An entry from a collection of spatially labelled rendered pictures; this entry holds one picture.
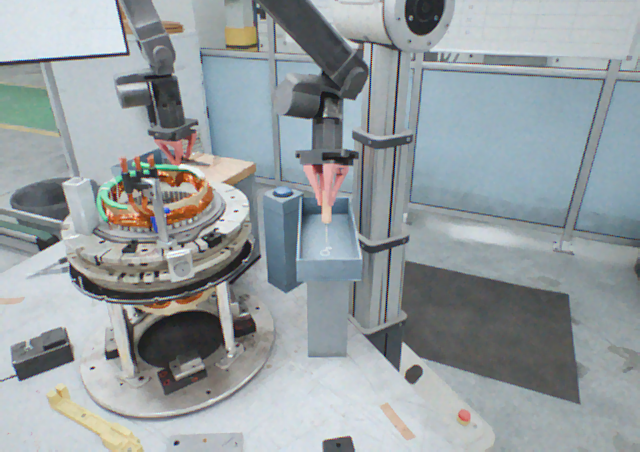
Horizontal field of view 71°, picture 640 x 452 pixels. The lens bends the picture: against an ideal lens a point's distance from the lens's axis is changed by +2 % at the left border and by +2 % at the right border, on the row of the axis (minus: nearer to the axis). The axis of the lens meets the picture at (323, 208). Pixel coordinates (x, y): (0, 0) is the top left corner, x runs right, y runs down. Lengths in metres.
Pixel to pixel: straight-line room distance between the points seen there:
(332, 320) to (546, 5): 2.20
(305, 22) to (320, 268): 0.38
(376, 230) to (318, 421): 0.44
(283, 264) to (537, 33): 2.06
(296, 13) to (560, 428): 1.75
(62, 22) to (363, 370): 1.49
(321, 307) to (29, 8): 1.39
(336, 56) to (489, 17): 2.08
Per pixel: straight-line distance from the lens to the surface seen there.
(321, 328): 0.92
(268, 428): 0.87
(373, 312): 1.19
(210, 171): 1.12
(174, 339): 1.06
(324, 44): 0.74
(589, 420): 2.13
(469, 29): 2.79
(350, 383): 0.93
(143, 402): 0.93
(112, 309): 0.86
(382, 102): 0.97
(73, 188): 0.81
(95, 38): 1.89
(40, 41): 1.85
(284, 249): 1.07
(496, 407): 2.03
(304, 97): 0.77
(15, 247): 1.80
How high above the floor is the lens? 1.46
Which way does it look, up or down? 26 degrees down
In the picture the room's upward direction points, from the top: straight up
